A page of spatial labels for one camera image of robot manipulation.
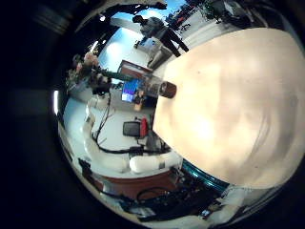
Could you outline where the artificial flower bouquet green stem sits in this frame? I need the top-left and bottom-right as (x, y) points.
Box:
(65, 52), (151, 94)

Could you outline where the lit computer monitor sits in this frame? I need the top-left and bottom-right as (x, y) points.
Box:
(120, 79), (142, 103)

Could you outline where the black and red office chair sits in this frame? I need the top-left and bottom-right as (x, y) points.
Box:
(122, 116), (150, 139)

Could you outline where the person in grey top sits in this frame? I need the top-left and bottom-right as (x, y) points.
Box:
(132, 13), (191, 58)

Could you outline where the brown wooden base board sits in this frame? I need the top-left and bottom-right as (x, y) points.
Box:
(94, 171), (180, 201)

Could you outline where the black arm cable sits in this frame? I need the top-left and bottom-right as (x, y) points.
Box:
(91, 94), (146, 156)

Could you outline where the teal table frame bar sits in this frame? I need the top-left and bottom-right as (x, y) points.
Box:
(180, 158), (230, 194)

